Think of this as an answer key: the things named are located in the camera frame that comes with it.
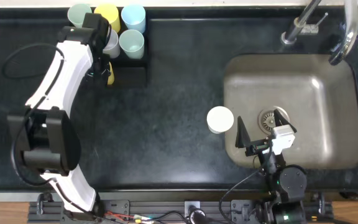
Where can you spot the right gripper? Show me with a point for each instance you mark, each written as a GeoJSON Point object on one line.
{"type": "Point", "coordinates": [258, 147]}

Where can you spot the white cup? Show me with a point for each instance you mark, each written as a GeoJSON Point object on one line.
{"type": "Point", "coordinates": [220, 119]}

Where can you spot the yellow cup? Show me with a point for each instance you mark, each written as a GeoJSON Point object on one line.
{"type": "Point", "coordinates": [111, 76]}
{"type": "Point", "coordinates": [109, 14]}

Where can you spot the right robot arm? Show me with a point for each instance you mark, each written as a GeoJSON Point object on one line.
{"type": "Point", "coordinates": [292, 182]}

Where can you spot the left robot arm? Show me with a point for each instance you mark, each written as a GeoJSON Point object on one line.
{"type": "Point", "coordinates": [70, 68]}

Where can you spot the steel sink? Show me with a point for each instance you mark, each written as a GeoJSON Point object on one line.
{"type": "Point", "coordinates": [322, 93]}

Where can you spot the steel tap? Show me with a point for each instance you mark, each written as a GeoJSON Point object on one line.
{"type": "Point", "coordinates": [294, 29]}

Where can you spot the black tray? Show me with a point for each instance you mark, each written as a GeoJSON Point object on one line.
{"type": "Point", "coordinates": [132, 76]}

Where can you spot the green cup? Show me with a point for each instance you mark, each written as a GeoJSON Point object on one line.
{"type": "Point", "coordinates": [131, 43]}
{"type": "Point", "coordinates": [76, 14]}

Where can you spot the grey cup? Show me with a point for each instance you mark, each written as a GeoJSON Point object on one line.
{"type": "Point", "coordinates": [113, 46]}

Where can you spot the blue cup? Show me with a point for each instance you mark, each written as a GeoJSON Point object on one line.
{"type": "Point", "coordinates": [134, 17]}

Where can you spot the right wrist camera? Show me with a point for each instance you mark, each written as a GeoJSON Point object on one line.
{"type": "Point", "coordinates": [283, 138]}

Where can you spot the mounting rail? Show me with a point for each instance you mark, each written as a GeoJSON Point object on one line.
{"type": "Point", "coordinates": [166, 210]}

